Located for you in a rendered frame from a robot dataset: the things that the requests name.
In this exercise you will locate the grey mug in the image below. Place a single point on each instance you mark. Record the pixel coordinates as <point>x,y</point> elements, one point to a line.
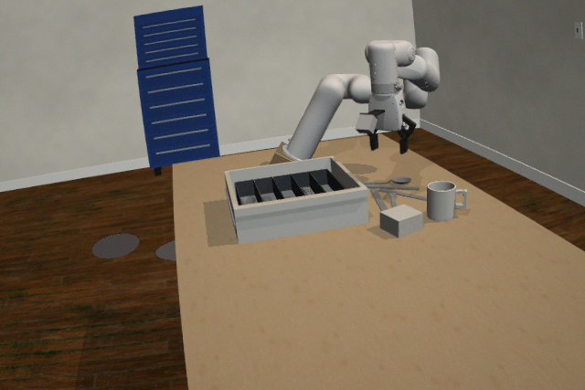
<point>441,200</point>

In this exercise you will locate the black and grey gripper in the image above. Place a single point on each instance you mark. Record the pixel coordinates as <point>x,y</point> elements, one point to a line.
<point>391,119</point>

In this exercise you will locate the grey metal spoon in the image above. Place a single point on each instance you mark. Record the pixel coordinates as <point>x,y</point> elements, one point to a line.
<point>248,200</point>
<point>399,180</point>

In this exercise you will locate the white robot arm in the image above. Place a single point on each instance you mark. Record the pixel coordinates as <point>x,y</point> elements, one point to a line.
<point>386,61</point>

